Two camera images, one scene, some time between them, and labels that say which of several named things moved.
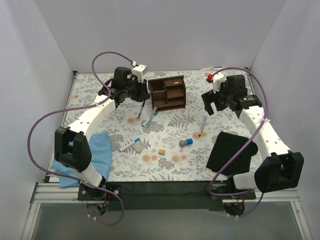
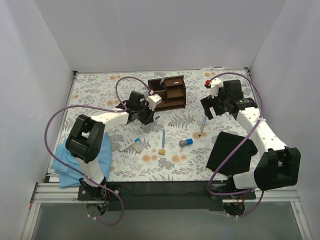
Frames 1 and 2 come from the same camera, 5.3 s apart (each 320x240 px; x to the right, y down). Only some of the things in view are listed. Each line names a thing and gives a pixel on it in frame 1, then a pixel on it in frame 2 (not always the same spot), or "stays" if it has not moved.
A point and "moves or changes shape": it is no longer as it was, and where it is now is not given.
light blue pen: (154, 110) moves or changes shape
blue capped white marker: (136, 140) stays
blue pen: (202, 127) stays
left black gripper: (140, 90) -> (146, 114)
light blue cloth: (101, 148) stays
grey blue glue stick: (183, 143) stays
